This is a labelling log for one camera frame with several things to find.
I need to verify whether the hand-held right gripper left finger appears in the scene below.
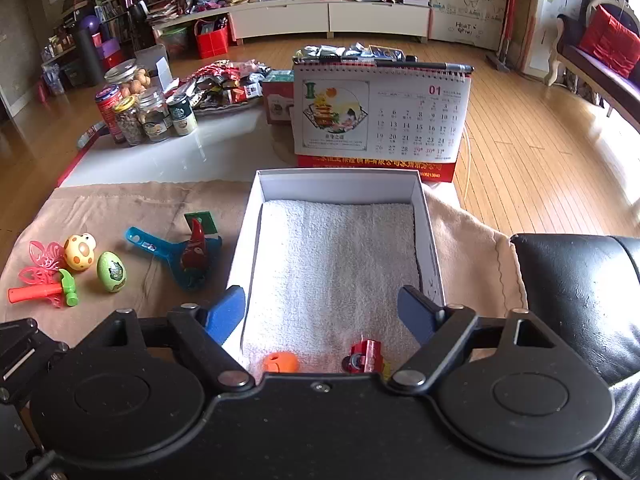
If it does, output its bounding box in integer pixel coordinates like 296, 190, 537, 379
75, 285, 257, 392

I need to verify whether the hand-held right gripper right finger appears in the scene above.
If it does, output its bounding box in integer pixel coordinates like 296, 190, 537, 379
388, 285, 562, 394

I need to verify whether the red chili pepper toy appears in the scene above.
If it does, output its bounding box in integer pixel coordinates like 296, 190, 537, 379
181, 217, 211, 273

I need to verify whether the orange and green toy hammer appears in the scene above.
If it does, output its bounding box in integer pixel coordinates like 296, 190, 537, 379
7, 269, 81, 307

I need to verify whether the pink plastic butterfly toy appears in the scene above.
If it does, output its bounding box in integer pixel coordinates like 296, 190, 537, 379
19, 241, 68, 308

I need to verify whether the blue toy scoop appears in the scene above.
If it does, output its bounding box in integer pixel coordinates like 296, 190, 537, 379
125, 226, 223, 292

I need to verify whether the green printed toy egg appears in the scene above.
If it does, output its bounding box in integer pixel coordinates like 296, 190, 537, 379
96, 251, 128, 293

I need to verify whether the yellow spotted mushroom toy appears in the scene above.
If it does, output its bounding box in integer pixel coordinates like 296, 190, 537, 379
63, 232, 97, 272

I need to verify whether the white cardboard box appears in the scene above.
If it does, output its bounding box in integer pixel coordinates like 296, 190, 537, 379
222, 169, 446, 376

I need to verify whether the red toy car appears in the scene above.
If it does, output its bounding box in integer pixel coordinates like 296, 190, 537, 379
341, 339, 393, 375

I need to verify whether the orange toy ball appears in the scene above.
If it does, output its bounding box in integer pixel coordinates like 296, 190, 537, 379
262, 351, 300, 373

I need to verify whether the white towel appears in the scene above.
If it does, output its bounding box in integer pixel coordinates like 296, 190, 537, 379
241, 200, 426, 375

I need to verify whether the green card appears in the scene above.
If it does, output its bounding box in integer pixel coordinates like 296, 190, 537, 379
184, 211, 220, 238

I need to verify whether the black leather chair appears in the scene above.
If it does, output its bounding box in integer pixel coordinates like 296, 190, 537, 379
510, 234, 640, 480

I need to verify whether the desk calendar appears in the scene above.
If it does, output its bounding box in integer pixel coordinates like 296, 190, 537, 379
293, 62, 473, 158

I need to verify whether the clear glass jar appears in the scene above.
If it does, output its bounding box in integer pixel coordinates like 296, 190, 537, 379
137, 87, 172, 144

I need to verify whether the yellow lid glass jar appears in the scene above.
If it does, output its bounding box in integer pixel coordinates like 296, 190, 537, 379
112, 96, 147, 147

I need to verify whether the small red and teal box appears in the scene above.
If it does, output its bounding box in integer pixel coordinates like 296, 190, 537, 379
262, 70, 297, 126

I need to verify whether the tray of snack packets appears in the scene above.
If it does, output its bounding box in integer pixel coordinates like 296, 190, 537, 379
177, 59, 274, 117

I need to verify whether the red can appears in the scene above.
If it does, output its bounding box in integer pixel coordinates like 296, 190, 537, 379
95, 85, 127, 144

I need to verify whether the black pen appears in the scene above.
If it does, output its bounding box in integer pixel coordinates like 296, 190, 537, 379
375, 62, 474, 74

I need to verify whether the glass jar of nuts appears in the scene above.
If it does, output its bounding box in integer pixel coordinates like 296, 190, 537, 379
104, 59, 152, 99

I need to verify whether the white folded card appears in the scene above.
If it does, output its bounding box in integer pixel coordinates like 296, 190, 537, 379
148, 44, 181, 94

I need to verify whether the pile of foil packets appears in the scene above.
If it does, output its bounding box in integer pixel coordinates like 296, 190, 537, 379
294, 44, 417, 64

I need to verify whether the red gift bag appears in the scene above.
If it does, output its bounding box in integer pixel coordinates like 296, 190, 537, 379
194, 20, 230, 60

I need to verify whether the white low cabinet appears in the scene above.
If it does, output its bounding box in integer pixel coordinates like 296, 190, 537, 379
227, 0, 432, 44

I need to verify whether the dark upholstered bench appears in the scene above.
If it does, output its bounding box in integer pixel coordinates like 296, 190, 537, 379
546, 0, 640, 132

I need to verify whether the white doodled board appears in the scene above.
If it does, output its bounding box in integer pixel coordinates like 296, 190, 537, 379
430, 0, 509, 52

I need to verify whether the red cushion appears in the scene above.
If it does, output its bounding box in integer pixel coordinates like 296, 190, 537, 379
580, 7, 640, 79

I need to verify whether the red handled mop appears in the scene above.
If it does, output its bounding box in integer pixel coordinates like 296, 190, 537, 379
486, 0, 522, 69

